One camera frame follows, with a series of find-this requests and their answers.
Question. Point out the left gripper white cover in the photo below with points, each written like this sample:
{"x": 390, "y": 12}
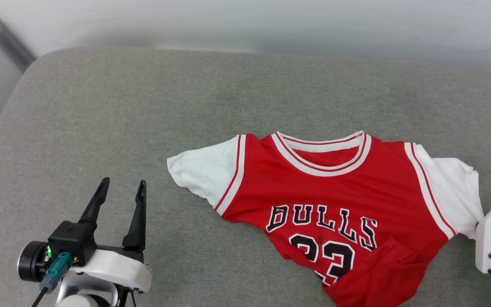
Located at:
{"x": 117, "y": 268}

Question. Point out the red Bulls basketball jersey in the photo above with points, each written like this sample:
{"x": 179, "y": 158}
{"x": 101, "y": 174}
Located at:
{"x": 348, "y": 192}

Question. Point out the grey fabric sofa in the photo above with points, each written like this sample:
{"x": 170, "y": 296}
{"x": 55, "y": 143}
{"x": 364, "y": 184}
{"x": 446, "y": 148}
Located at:
{"x": 186, "y": 98}

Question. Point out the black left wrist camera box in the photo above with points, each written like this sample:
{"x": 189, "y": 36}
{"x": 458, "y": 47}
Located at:
{"x": 73, "y": 238}

